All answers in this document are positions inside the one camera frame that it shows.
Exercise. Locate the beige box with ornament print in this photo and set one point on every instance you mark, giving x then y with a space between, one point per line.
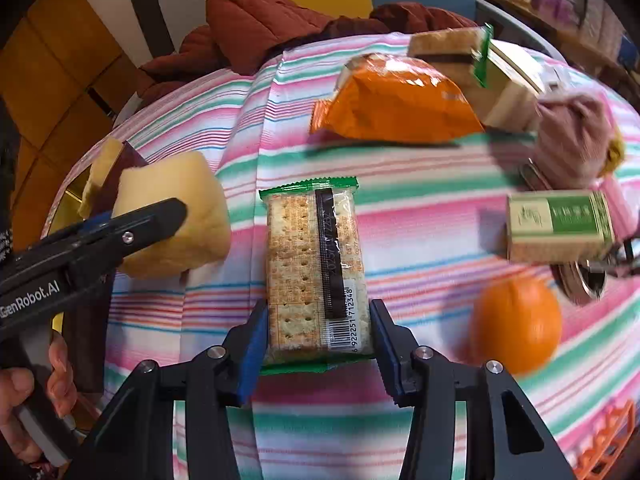
510 90

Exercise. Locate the orange snack bag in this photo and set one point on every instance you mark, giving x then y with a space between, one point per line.
400 105

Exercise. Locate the yellow sock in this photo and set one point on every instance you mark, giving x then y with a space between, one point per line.
616 152

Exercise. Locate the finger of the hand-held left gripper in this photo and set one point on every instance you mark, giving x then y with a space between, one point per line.
150 220
97 221

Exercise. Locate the dark brown gift bag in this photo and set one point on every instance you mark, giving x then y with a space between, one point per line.
87 340

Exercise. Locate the round metal object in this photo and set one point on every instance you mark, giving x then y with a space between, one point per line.
575 285

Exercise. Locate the reddish brown jacket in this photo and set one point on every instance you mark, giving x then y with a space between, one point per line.
260 25

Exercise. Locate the black chair armrest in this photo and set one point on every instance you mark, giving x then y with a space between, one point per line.
150 15

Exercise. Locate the purple box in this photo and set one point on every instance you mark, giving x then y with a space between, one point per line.
552 2

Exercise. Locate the orange plastic basket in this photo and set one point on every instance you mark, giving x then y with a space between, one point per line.
605 450

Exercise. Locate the wooden shelf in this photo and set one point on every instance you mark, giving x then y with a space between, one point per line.
575 35

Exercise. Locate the pink knitted sock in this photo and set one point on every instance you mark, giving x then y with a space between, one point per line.
570 135

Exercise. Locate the person's left hand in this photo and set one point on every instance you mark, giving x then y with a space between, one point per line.
15 395

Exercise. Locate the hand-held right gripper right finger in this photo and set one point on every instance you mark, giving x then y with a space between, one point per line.
387 357

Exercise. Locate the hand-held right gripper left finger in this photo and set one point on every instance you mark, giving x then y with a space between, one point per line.
250 357

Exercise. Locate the orange fruit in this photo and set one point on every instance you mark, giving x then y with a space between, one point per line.
517 325

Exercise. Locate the green-edged cracker packet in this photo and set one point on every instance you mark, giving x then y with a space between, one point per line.
440 45
295 270

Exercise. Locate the small green and beige box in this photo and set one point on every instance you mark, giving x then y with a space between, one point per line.
555 230

